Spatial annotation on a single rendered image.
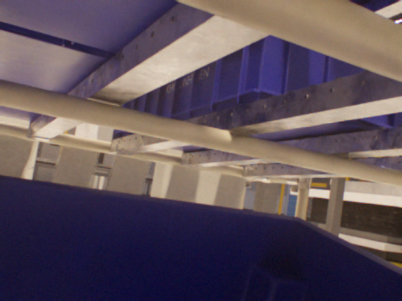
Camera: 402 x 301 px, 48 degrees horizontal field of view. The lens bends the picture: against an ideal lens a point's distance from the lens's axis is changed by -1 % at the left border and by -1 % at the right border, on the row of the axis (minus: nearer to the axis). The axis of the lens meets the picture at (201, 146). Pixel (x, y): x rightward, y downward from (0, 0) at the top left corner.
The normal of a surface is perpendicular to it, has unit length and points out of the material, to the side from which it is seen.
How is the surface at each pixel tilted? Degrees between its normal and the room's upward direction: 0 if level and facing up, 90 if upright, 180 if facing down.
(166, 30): 90
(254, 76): 90
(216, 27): 177
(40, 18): 177
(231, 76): 90
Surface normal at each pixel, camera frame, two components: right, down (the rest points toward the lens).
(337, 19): 0.43, 0.14
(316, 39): 0.07, 0.87
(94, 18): -0.13, 0.98
